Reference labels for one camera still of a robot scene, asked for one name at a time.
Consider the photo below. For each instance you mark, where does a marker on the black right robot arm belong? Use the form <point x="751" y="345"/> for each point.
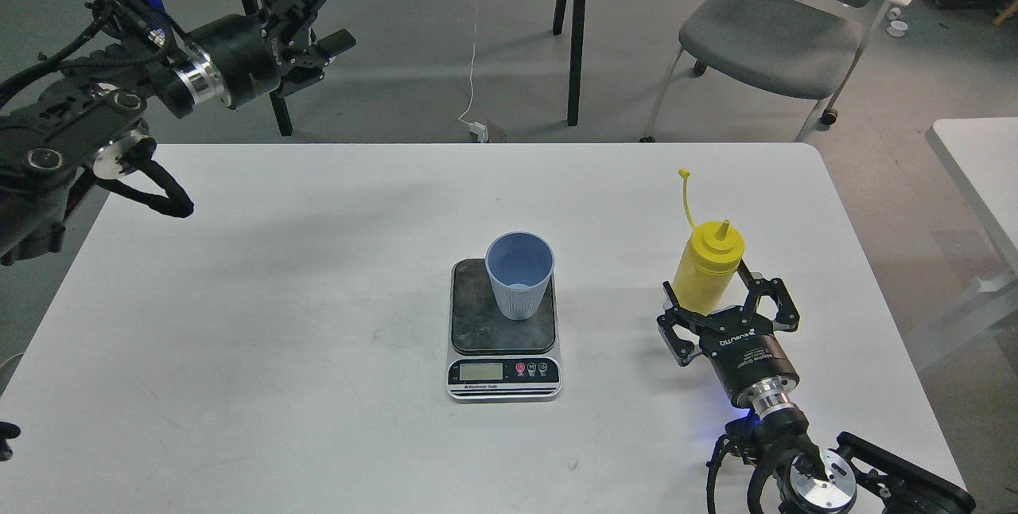
<point x="810" y="479"/>

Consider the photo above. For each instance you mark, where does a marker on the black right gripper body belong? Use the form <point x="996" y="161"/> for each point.
<point x="752" y="367"/>

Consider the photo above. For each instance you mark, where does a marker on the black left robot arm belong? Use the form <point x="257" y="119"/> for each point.
<point x="87" y="130"/>

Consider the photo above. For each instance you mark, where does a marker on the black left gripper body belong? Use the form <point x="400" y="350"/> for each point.
<point x="229" y="60"/>

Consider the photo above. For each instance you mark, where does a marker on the white power adapter on floor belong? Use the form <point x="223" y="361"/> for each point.
<point x="486" y="132"/>

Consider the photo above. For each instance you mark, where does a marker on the white side table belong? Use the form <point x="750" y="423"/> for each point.
<point x="980" y="155"/>

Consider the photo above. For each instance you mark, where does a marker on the yellow squeeze bottle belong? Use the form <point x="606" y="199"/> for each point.
<point x="710" y="258"/>

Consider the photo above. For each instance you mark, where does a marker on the digital kitchen scale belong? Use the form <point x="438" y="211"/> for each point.
<point x="491" y="358"/>

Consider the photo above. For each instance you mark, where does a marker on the blue ribbed paper cup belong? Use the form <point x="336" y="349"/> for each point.
<point x="520" y="266"/>

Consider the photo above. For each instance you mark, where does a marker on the small white cups on floor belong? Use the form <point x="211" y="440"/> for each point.
<point x="897" y="27"/>

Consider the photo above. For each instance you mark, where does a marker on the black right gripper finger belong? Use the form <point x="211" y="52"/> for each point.
<point x="677" y="316"/>
<point x="787" y="316"/>

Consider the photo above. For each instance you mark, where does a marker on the grey office chair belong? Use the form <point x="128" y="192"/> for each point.
<point x="785" y="47"/>

